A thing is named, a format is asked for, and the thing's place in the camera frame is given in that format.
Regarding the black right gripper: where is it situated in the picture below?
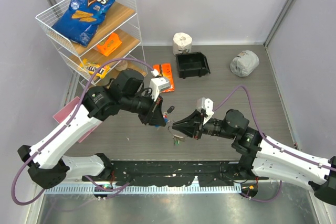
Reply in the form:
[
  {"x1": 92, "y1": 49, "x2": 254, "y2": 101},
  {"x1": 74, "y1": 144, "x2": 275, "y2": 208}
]
[{"x1": 173, "y1": 108, "x2": 236, "y2": 139}]

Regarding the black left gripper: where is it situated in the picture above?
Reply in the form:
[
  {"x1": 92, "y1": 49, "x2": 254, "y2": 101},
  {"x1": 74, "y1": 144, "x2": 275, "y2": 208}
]
[{"x1": 121, "y1": 89, "x2": 166, "y2": 125}]

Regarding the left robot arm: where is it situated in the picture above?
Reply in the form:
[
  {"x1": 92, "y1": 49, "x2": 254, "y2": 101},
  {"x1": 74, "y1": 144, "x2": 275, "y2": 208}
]
[{"x1": 18, "y1": 69, "x2": 170, "y2": 189}]

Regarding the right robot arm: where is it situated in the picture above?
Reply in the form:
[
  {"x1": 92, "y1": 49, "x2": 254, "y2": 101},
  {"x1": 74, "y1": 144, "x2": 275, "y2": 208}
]
[{"x1": 172, "y1": 109, "x2": 335, "y2": 205}]

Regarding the black key tag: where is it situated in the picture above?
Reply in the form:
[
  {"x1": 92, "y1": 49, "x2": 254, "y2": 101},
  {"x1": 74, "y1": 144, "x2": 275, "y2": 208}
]
[{"x1": 167, "y1": 106, "x2": 175, "y2": 114}]

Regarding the orange Gillette razor box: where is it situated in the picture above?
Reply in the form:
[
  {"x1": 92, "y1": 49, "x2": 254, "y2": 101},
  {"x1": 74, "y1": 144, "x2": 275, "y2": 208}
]
[{"x1": 153, "y1": 63, "x2": 175, "y2": 93}]

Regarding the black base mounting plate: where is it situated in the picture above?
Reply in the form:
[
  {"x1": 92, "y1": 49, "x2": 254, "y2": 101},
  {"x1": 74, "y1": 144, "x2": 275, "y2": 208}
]
[{"x1": 91, "y1": 160, "x2": 256, "y2": 187}]

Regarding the black plastic bin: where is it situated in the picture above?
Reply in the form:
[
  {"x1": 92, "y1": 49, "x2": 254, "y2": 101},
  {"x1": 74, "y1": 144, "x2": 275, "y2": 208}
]
[{"x1": 175, "y1": 52, "x2": 211, "y2": 79}]

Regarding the yellow M&M candy bag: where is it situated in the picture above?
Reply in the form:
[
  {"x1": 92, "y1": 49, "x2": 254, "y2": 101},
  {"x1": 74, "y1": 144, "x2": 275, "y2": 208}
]
[{"x1": 79, "y1": 58, "x2": 110, "y2": 79}]

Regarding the white toilet paper roll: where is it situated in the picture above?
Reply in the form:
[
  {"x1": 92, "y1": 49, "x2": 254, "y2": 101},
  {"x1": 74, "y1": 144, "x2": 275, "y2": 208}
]
[{"x1": 172, "y1": 33, "x2": 193, "y2": 55}]

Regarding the orange snack pouch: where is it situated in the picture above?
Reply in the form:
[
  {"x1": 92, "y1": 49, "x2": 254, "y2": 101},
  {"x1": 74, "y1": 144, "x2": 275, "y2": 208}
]
[{"x1": 95, "y1": 33, "x2": 122, "y2": 57}]

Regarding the grey wrapped bundle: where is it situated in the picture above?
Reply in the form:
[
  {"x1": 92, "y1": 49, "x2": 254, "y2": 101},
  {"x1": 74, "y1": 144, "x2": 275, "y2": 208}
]
[{"x1": 229, "y1": 50, "x2": 260, "y2": 77}]

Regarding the pink box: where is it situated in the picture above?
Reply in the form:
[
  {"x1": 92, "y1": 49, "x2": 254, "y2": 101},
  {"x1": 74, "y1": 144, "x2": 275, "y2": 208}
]
[{"x1": 52, "y1": 96, "x2": 98, "y2": 143}]

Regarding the blue Doritos chip bag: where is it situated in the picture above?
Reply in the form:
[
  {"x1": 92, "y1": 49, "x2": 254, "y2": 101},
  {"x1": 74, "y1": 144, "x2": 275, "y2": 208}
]
[{"x1": 52, "y1": 0, "x2": 115, "y2": 47}]

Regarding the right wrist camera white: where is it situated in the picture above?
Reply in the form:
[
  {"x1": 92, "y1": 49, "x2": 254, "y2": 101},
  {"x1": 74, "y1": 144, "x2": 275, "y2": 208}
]
[{"x1": 196, "y1": 98, "x2": 214, "y2": 117}]

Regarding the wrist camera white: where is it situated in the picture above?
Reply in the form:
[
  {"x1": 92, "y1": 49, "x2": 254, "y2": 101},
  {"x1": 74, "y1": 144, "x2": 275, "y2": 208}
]
[
  {"x1": 196, "y1": 98, "x2": 214, "y2": 117},
  {"x1": 149, "y1": 69, "x2": 170, "y2": 101}
]

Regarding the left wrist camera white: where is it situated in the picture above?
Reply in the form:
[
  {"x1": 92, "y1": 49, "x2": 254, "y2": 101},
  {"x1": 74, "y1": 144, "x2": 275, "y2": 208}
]
[{"x1": 149, "y1": 69, "x2": 170, "y2": 101}]

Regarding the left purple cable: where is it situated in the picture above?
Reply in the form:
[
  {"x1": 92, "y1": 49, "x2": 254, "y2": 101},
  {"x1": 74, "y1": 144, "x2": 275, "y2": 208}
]
[{"x1": 12, "y1": 58, "x2": 158, "y2": 206}]

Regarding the purple cable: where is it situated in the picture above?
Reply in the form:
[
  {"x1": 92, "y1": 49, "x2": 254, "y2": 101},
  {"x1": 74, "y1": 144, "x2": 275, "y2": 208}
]
[
  {"x1": 212, "y1": 84, "x2": 336, "y2": 203},
  {"x1": 12, "y1": 58, "x2": 158, "y2": 206}
]

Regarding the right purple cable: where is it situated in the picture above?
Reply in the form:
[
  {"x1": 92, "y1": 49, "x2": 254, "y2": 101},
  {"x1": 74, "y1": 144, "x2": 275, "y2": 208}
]
[{"x1": 212, "y1": 84, "x2": 336, "y2": 203}]

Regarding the white slotted cable duct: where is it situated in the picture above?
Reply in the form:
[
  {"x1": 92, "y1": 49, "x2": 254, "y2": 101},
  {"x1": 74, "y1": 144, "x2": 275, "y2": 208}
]
[{"x1": 45, "y1": 182, "x2": 242, "y2": 195}]

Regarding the white wire shelf rack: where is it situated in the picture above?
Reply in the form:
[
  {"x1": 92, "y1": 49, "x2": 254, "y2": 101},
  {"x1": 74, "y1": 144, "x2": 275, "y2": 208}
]
[{"x1": 35, "y1": 0, "x2": 145, "y2": 86}]

